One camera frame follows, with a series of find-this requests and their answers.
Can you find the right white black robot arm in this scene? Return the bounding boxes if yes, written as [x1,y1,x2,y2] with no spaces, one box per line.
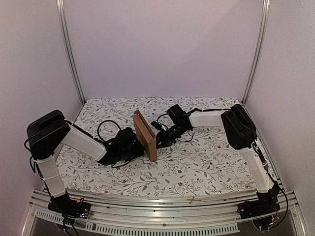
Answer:
[151,104,281,214]

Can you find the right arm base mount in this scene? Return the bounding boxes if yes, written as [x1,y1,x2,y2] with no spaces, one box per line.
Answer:
[237,192,280,219]

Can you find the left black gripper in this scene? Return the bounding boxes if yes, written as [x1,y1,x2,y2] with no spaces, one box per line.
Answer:
[119,141,145,162]

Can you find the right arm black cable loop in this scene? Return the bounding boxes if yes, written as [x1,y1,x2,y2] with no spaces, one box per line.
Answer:
[157,112,194,142]

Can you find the floral patterned table cloth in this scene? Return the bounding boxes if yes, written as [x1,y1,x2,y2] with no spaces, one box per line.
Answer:
[56,97,256,198]

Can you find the right aluminium frame post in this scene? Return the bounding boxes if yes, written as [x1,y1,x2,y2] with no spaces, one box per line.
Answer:
[242,0,271,105]

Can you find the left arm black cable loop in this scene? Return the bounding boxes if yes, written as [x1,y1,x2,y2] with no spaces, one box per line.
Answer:
[97,119,123,146]

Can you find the aluminium frame post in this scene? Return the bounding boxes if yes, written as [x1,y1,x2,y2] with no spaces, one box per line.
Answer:
[56,0,86,105]
[242,0,271,105]

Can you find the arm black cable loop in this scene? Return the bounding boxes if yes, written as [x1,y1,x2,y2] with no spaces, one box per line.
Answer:
[157,112,194,142]
[97,119,123,146]

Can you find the left aluminium frame post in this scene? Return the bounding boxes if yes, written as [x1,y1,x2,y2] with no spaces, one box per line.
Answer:
[56,0,86,105]

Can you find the brown cardboard paper box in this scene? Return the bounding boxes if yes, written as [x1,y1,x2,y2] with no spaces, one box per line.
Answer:
[132,110,158,162]

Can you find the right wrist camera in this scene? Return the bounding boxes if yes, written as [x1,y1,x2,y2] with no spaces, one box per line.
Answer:
[151,121,168,131]

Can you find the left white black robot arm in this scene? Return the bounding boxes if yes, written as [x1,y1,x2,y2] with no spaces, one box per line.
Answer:
[24,110,145,213]

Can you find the aluminium front rail base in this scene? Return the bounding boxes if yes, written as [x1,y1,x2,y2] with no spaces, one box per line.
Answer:
[19,189,308,236]

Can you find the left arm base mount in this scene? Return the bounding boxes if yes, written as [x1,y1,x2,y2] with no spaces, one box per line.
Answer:
[48,194,91,218]

